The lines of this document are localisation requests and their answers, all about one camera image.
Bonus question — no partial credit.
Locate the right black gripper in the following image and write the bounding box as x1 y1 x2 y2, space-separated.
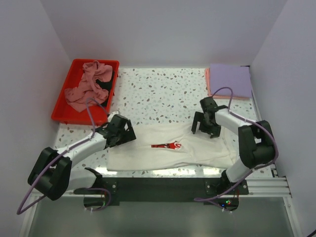
191 112 220 139

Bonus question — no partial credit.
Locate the white t-shirt red print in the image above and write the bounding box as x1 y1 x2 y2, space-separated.
107 123 237 171

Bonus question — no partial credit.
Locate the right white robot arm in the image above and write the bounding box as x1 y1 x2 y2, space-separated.
191 97 278 194

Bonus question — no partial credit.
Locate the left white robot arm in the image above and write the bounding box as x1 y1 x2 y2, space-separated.
28 114 136 200

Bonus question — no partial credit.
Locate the red plastic bin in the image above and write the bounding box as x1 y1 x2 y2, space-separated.
51 59 119 125

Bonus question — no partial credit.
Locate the black garment in bin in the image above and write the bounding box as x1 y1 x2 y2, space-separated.
96 71 118 111

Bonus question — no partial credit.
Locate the folded purple t-shirt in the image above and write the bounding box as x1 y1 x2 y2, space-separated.
209 64 252 98

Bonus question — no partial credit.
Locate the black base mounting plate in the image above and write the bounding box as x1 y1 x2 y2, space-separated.
73 176 250 207

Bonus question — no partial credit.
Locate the pink crumpled t-shirt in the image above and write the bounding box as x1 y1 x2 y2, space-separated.
64 61 113 113

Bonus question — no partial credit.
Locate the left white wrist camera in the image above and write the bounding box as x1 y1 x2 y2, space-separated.
108 111 120 122

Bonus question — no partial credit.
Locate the aluminium extrusion rail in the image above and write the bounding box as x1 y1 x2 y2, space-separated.
63 165 290 200

